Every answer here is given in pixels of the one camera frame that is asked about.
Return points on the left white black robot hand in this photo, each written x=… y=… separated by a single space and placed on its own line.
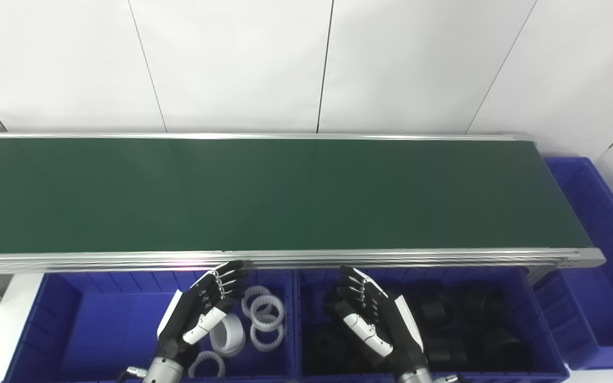
x=195 y=303

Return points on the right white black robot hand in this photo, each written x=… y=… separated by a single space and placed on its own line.
x=386 y=324

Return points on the black gear part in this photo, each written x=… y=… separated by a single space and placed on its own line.
x=485 y=306
x=447 y=354
x=503 y=348
x=431 y=311

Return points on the green conveyor belt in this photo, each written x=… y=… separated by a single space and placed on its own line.
x=338 y=260
x=285 y=197

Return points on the blue bin with white rings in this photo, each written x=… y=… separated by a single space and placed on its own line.
x=99 y=330

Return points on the blue bin with black parts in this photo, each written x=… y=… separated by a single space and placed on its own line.
x=546 y=346

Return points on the large blue bin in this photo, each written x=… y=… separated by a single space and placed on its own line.
x=604 y=239

